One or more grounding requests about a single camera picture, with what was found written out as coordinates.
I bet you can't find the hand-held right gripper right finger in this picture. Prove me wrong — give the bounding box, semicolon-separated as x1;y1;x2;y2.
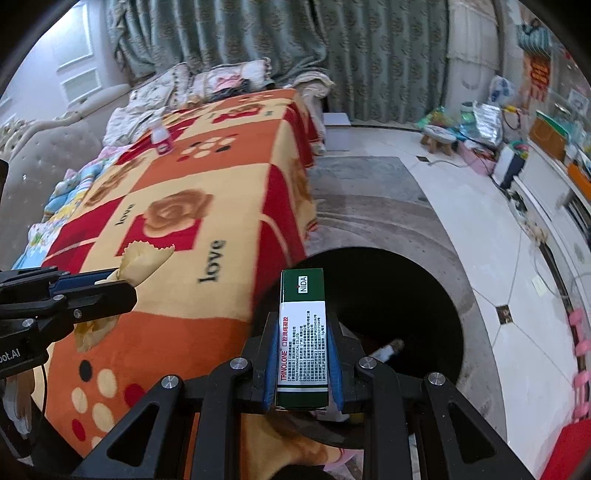
330;318;536;480

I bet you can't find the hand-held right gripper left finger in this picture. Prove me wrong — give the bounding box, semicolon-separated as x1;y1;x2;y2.
74;311;282;480

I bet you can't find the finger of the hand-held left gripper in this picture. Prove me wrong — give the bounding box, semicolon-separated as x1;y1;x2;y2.
28;279;138;330
0;267;118;305

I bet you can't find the green white box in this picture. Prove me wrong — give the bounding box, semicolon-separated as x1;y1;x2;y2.
274;268;333;411

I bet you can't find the black trash bin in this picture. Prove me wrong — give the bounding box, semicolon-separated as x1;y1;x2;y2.
252;247;465;450

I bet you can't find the colourful cartoon quilt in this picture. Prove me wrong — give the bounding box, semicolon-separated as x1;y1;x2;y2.
11;157;112;271

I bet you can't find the rose printed blanket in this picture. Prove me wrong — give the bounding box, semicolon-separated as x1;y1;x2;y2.
41;88;324;480

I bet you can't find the grey tufted sofa back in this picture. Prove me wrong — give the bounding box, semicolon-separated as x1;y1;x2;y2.
0;83;134;222

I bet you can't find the white bottle pink label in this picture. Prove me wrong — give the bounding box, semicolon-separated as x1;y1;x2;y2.
150;117;174;155

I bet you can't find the beige embroidered pillow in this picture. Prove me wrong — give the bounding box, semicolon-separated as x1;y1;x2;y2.
129;62;195;112

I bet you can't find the frilled floral pillow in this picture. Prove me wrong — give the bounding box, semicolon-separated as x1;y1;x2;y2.
191;58;273;100

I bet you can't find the small wooden stool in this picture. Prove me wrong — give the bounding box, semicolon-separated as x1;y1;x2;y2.
420;124;458;155

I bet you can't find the white box appliance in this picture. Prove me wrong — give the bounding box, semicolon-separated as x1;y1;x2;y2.
494;150;527;190

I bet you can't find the white tv cabinet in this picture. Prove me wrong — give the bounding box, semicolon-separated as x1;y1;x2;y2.
512;138;591;296

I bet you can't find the silver insulated bag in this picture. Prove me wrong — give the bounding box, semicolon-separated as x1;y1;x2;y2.
471;102;504;147

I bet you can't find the green patterned curtain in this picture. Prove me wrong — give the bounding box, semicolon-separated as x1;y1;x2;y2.
106;0;451;125

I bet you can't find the white plastic bag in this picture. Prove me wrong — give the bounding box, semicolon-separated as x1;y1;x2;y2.
489;76;518;107

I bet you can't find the black cable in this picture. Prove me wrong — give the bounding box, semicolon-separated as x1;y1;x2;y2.
41;362;52;418

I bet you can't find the red wall hanging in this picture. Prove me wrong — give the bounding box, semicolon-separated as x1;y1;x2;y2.
526;51;552;100

